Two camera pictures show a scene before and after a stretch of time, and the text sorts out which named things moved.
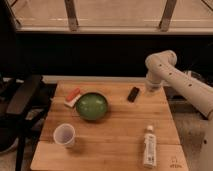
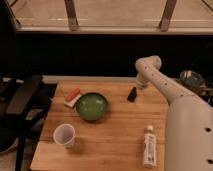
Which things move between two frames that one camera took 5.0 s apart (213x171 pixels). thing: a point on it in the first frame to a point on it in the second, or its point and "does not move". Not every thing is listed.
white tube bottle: x=150 y=148 does not move
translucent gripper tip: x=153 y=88 to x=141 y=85
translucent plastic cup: x=64 y=134 does not move
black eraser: x=133 y=94 does not move
